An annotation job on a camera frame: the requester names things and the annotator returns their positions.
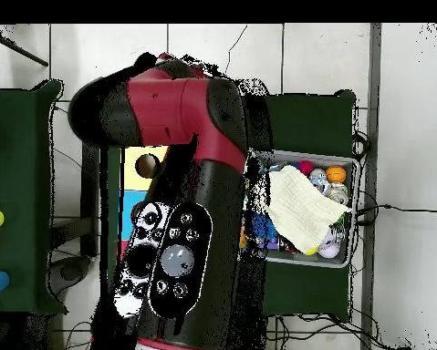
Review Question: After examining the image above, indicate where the wooden box with three holes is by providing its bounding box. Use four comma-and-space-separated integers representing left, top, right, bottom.
120, 145, 170, 256

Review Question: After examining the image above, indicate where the shallow silver mesh bin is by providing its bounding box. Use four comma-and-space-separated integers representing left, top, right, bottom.
245, 149, 359, 270

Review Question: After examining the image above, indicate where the large blue spiky ball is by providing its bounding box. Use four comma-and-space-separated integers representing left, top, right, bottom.
250, 212, 278, 240

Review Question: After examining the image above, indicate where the cream yellow cloth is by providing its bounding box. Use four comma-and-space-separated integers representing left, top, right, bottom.
265, 164, 352, 255

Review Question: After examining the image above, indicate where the orange ball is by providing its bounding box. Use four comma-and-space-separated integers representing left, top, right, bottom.
325, 164, 348, 184

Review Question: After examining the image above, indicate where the silver can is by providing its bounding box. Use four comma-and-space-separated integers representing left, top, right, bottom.
327, 182, 349, 206

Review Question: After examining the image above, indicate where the white ball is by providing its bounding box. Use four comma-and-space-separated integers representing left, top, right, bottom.
317, 232, 341, 259

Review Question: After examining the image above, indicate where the grey round floor base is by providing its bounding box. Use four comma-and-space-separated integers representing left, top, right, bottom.
49, 254, 92, 297

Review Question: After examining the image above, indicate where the dark green side table cloth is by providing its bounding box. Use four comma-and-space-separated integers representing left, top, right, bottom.
0, 79, 68, 315

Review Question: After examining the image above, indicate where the black tripod leg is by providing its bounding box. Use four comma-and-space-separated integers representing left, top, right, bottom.
0, 30, 49, 67

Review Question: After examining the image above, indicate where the black cable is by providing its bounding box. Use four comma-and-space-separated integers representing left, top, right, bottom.
352, 203, 437, 225

